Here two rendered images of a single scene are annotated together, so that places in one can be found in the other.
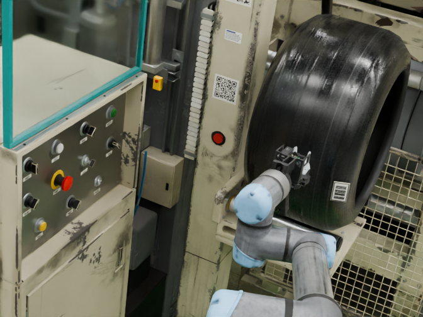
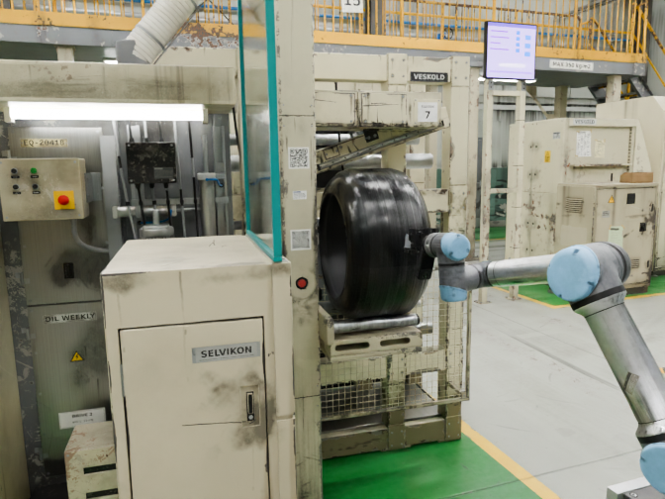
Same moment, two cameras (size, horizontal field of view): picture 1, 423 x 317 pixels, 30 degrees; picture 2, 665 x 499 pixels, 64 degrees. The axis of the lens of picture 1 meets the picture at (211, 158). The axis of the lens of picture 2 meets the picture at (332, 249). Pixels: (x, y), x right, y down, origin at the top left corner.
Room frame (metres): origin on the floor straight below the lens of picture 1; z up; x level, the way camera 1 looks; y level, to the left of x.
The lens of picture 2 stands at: (0.47, 1.06, 1.48)
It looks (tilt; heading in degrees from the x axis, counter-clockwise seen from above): 9 degrees down; 322
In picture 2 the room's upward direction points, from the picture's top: 1 degrees counter-clockwise
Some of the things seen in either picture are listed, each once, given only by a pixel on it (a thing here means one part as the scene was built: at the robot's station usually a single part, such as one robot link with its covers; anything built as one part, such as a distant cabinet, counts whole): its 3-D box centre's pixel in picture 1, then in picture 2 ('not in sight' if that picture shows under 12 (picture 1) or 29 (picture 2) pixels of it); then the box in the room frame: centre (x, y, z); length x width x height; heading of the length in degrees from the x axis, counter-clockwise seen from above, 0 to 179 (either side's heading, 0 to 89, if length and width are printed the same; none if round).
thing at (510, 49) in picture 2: not in sight; (510, 51); (3.76, -3.83, 2.60); 0.60 x 0.05 x 0.55; 71
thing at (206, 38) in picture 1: (203, 85); not in sight; (2.10, 0.05, 1.19); 0.05 x 0.04 x 0.48; 157
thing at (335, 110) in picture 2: not in sight; (365, 112); (2.23, -0.51, 1.71); 0.61 x 0.25 x 0.15; 67
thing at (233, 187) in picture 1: (245, 180); (318, 317); (2.08, -0.12, 0.90); 0.40 x 0.03 x 0.10; 157
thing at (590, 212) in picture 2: not in sight; (604, 238); (3.29, -5.09, 0.62); 0.91 x 0.58 x 1.25; 71
